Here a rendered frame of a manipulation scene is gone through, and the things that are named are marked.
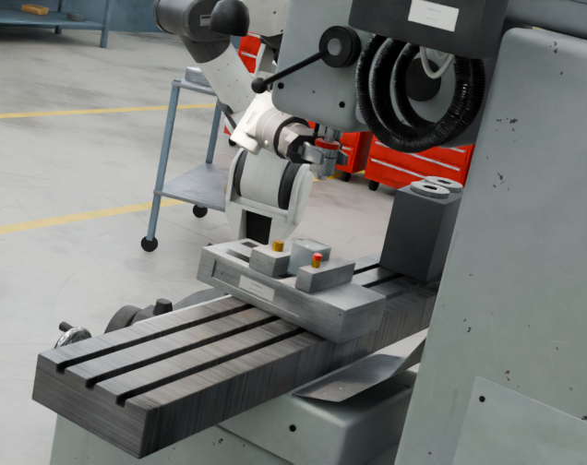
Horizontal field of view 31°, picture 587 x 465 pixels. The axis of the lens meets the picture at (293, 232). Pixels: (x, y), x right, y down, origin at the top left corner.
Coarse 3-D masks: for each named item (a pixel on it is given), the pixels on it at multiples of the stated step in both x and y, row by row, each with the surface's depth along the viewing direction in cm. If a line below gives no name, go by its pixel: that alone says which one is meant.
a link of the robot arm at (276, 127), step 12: (276, 120) 206; (288, 120) 205; (300, 120) 207; (264, 132) 207; (276, 132) 204; (288, 132) 201; (300, 132) 200; (312, 132) 204; (264, 144) 208; (276, 144) 206; (288, 144) 198; (300, 144) 199; (312, 144) 200; (288, 156) 198; (300, 156) 200
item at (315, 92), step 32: (320, 0) 184; (352, 0) 180; (288, 32) 188; (320, 32) 184; (288, 64) 189; (320, 64) 185; (288, 96) 190; (320, 96) 186; (352, 96) 183; (352, 128) 185
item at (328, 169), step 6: (324, 150) 196; (330, 150) 196; (336, 150) 197; (330, 156) 197; (336, 156) 198; (312, 162) 198; (324, 162) 197; (330, 162) 197; (312, 168) 198; (318, 168) 197; (324, 168) 197; (330, 168) 198; (324, 174) 197; (330, 174) 198
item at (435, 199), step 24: (408, 192) 242; (432, 192) 241; (456, 192) 251; (408, 216) 242; (432, 216) 240; (456, 216) 249; (408, 240) 243; (432, 240) 241; (384, 264) 247; (408, 264) 244; (432, 264) 243
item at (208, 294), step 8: (288, 240) 315; (192, 296) 307; (200, 296) 308; (208, 296) 309; (216, 296) 310; (152, 304) 283; (160, 304) 276; (168, 304) 276; (176, 304) 298; (184, 304) 299; (192, 304) 300; (144, 312) 277; (152, 312) 278; (160, 312) 276; (168, 312) 277; (136, 320) 275
